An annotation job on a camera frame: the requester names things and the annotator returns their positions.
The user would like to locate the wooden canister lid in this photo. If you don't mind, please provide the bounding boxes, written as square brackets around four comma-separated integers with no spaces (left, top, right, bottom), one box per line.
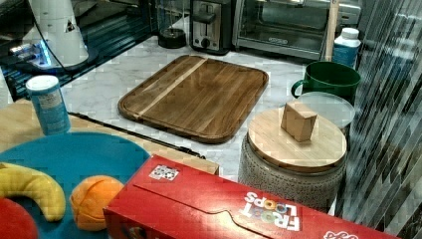
[248,101,347,172]

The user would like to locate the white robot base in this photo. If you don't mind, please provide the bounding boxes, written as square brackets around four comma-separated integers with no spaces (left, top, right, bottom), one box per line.
[9,0,90,74]

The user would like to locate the silver toaster oven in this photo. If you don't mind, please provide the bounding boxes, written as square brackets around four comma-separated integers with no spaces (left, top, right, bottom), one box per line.
[231,0,362,62]

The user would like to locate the white bottle with blue label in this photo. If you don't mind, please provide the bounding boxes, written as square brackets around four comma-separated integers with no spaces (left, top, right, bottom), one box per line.
[332,28,361,68]

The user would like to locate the glass jar with clear lid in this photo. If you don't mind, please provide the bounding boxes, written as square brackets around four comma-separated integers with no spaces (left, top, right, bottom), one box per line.
[298,92,355,136]

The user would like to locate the red Froot Loops cereal box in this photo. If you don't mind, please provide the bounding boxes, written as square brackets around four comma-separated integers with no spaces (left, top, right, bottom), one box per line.
[105,155,399,239]

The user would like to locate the red plush fruit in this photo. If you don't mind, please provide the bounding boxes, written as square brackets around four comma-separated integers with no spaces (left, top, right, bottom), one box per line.
[0,198,38,239]

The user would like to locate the silver black toaster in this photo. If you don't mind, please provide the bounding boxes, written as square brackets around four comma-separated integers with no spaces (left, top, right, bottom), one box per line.
[189,0,233,56]

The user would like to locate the grey ceramic canister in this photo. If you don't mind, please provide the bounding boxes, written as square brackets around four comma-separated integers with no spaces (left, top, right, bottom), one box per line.
[238,135,345,213]

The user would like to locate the green mug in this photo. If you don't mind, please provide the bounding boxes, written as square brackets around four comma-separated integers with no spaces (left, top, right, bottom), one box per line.
[291,61,361,105]

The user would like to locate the blue shaker with white lid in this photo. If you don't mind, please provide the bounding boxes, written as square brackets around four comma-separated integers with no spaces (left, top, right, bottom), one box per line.
[26,75,71,135]

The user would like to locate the glass french press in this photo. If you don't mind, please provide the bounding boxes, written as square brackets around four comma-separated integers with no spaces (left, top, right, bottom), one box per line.
[155,0,186,49]

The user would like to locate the yellow plush banana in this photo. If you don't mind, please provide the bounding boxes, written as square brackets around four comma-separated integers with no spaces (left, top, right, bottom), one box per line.
[0,162,66,222]

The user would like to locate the wooden spoon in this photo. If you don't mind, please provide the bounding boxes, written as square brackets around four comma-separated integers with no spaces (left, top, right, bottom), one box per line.
[324,0,339,62]

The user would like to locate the wooden cutting board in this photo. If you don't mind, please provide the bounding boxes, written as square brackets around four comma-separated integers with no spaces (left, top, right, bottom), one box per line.
[117,55,269,143]

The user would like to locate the orange plush fruit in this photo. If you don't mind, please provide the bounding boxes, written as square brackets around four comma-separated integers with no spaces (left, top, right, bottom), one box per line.
[70,175,123,231]

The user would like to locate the blue plate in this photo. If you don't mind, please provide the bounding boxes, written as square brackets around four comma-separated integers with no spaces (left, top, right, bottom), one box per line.
[0,132,149,239]

